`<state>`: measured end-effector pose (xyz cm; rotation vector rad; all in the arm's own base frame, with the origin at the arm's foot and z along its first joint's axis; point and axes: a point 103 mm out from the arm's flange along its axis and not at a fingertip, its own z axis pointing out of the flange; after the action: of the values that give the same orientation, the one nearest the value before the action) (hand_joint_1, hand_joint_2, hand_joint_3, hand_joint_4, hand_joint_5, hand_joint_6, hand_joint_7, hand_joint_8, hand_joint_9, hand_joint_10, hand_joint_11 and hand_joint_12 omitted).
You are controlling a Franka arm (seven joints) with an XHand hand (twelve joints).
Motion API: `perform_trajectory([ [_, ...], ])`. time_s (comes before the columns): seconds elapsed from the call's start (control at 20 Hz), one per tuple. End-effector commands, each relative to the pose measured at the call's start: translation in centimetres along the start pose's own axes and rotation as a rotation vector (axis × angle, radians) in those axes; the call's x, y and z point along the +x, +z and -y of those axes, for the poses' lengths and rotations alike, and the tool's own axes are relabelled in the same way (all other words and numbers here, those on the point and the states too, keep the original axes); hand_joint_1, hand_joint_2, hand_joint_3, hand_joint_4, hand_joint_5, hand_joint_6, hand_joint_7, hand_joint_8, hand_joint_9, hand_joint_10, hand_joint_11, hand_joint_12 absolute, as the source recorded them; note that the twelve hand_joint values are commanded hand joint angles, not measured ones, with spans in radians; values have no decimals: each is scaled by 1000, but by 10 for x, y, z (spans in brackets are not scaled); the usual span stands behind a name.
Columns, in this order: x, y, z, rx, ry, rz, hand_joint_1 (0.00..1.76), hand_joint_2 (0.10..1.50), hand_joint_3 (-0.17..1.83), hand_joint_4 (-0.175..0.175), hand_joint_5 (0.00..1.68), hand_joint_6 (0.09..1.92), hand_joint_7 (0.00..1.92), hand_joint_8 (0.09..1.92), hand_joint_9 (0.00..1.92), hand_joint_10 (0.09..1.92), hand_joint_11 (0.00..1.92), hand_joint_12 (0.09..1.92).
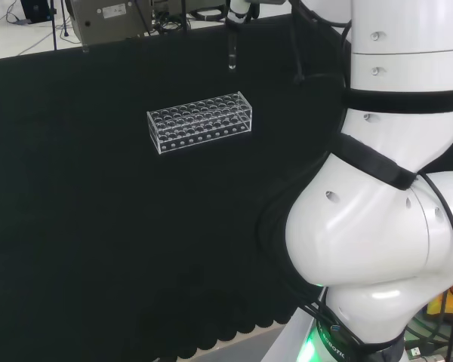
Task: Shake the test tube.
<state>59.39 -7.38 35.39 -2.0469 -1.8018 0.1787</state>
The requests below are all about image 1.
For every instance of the black tripod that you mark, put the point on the black tripod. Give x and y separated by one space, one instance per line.
56 22

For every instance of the black box device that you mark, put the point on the black box device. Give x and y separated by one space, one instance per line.
34 11

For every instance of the grey metal equipment case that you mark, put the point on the grey metal equipment case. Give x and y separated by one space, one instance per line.
111 19

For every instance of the black bench cloth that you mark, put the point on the black bench cloth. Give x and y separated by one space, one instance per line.
136 207

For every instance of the clear glass test tube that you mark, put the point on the clear glass test tube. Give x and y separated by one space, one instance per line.
232 53

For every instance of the clear plastic test tube rack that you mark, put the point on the clear plastic test tube rack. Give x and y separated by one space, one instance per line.
200 126

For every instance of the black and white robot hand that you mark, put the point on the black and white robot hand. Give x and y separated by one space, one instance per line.
238 11

